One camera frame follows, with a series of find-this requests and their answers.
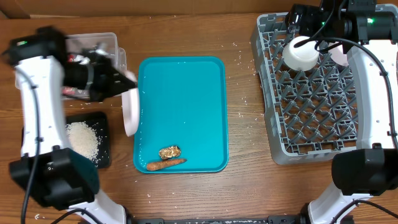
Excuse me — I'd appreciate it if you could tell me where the red snack wrapper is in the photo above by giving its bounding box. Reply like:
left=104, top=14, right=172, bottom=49
left=62, top=54, right=76, bottom=95

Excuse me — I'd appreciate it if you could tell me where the teal serving tray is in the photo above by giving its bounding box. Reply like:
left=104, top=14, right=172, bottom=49
left=133, top=56, right=229, bottom=174

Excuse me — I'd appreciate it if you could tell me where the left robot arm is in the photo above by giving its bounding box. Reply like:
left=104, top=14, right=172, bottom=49
left=5, top=27, right=138, bottom=223

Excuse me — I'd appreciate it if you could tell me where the pile of white rice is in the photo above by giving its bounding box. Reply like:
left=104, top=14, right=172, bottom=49
left=66, top=122, right=100, bottom=161

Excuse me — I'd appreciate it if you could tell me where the pale green bowl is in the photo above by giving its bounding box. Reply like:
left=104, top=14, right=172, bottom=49
left=282, top=36, right=319, bottom=71

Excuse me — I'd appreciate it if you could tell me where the black tray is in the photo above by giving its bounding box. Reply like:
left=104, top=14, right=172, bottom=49
left=20, top=111, right=111, bottom=169

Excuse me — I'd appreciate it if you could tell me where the carrot piece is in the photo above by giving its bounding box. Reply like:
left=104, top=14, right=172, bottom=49
left=146, top=159, right=187, bottom=171

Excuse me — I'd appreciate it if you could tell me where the brown food scrap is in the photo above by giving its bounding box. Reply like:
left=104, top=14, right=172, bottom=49
left=159, top=146, right=181, bottom=160

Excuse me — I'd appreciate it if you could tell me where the small white bowl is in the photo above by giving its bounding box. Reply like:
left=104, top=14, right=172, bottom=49
left=329, top=45, right=349, bottom=67

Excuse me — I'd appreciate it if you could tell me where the grey dishwasher rack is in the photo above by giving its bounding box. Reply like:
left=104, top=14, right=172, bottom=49
left=251, top=12, right=358, bottom=165

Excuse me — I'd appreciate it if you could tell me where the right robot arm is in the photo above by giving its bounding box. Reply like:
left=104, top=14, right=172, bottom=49
left=285, top=1, right=397, bottom=223

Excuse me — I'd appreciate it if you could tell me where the clear plastic bin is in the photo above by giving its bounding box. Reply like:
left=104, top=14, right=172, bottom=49
left=6, top=27, right=119, bottom=105

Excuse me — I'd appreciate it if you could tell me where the large white plate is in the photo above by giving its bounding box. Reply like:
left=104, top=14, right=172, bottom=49
left=121, top=88, right=141, bottom=137

